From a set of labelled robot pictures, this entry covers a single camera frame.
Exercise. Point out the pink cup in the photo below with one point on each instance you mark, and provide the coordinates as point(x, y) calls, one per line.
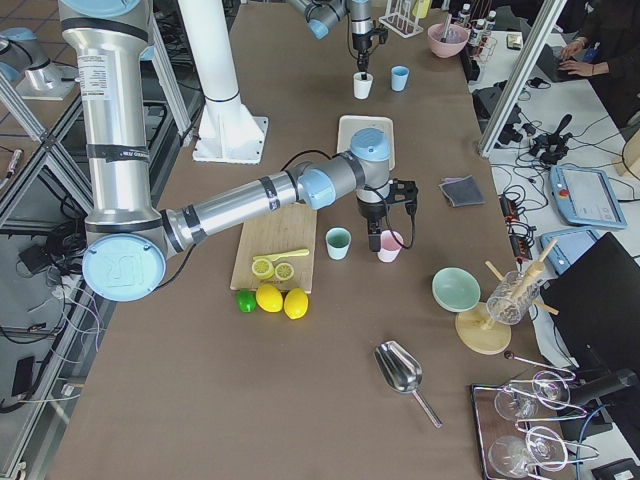
point(391, 243)

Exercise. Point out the aluminium frame post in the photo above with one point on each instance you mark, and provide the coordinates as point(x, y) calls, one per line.
point(542, 27)

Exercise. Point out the metal scoop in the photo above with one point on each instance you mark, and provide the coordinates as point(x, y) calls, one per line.
point(403, 373)

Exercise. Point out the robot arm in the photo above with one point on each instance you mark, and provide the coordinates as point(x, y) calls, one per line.
point(322, 16)
point(129, 241)

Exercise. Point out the dark grey cloth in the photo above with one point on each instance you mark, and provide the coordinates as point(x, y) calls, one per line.
point(462, 191)

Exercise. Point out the white wire cup rack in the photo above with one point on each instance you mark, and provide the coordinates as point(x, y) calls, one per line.
point(398, 18)

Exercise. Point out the green lime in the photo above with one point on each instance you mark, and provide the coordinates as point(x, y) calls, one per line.
point(246, 301)

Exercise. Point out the black monitor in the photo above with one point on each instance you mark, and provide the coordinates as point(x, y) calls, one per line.
point(598, 303)

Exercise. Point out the yellow lemon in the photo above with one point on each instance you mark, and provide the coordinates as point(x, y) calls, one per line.
point(296, 304)
point(269, 298)

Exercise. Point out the yellow cup on rack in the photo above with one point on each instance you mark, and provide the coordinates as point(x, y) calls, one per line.
point(421, 8)

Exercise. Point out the green cup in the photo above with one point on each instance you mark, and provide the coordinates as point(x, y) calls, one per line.
point(338, 241)

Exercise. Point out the white cup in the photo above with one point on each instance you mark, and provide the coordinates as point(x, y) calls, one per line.
point(362, 85)

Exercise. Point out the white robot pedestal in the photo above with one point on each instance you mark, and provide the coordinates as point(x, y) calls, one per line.
point(227, 132)

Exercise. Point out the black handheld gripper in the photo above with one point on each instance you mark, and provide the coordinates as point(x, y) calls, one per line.
point(551, 147)

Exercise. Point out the wine glass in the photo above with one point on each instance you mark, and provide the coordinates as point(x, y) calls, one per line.
point(546, 448)
point(522, 399)
point(510, 457)

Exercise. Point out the mint green bowl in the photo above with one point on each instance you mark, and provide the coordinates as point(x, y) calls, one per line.
point(455, 289)

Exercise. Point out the seated person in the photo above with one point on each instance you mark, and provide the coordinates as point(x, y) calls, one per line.
point(606, 52)

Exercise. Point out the lemon half slice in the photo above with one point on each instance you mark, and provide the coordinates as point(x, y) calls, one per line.
point(262, 268)
point(284, 271)

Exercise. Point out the pink bowl with ice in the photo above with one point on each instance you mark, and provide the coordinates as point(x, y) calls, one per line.
point(456, 39)

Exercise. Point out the wooden cup tree stand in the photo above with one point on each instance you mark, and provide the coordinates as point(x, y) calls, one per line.
point(479, 332)

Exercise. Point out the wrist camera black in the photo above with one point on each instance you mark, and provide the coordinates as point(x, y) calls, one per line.
point(403, 192)
point(381, 33)

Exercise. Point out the blue teach pendant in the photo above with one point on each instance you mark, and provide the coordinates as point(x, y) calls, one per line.
point(585, 197)
point(570, 245)

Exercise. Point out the small bottle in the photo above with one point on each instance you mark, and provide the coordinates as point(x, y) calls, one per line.
point(464, 15)
point(476, 32)
point(490, 21)

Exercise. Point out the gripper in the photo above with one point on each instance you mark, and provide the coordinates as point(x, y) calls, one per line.
point(371, 211)
point(360, 42)

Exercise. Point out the clear glass on stand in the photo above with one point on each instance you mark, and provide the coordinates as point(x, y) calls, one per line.
point(512, 298)

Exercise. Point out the metal cylinder muddler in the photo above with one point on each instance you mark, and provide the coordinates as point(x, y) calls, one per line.
point(445, 29)

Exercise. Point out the blue cup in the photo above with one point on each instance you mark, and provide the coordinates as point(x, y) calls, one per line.
point(399, 77)

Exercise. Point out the wooden cutting board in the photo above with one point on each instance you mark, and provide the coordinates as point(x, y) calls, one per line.
point(290, 228)

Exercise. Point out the cream tray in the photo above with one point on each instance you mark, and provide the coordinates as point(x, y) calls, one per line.
point(369, 137)

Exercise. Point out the yellow plastic knife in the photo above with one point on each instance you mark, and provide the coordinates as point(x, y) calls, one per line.
point(282, 255)

